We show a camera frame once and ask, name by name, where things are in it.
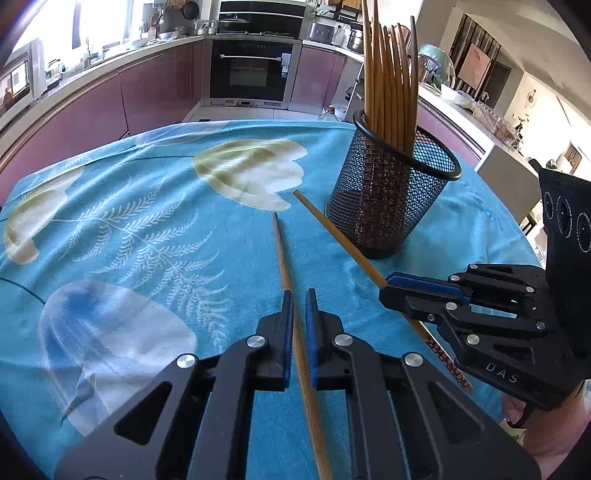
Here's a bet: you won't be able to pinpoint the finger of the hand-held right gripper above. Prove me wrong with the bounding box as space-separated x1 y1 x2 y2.
385 263 548 308
379 286 579 411

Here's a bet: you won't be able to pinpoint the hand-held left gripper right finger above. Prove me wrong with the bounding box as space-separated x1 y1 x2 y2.
305 288 541 480

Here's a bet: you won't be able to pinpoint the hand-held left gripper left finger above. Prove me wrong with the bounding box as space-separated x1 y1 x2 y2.
54 290 295 480

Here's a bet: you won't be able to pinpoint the red-tipped wooden chopstick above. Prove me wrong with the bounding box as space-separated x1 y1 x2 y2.
271 211 334 480
293 189 474 392

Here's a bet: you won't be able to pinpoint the black mesh basket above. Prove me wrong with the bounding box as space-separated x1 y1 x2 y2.
325 109 462 260

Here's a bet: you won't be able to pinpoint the bunch of wooden chopsticks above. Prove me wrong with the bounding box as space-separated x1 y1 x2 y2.
353 0 421 250

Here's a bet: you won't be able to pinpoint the person's right hand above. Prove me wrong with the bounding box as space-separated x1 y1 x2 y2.
501 379 591 480

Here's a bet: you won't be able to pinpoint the blue floral tablecloth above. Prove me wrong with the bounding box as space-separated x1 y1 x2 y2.
0 119 546 480

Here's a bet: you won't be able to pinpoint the green glass container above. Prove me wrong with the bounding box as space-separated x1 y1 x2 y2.
418 44 455 90

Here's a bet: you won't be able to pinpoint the black built-in oven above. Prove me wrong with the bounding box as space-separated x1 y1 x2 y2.
204 37 298 109

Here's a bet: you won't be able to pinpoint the silver toaster oven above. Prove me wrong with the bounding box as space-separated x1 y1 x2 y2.
308 21 340 43

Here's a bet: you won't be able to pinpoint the purple kitchen cabinets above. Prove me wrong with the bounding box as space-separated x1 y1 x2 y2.
0 39 485 204

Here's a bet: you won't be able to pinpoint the kitchen window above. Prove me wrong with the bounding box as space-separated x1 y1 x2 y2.
28 0 153 51

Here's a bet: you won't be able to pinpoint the silver microwave oven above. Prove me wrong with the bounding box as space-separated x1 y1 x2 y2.
0 39 47 116

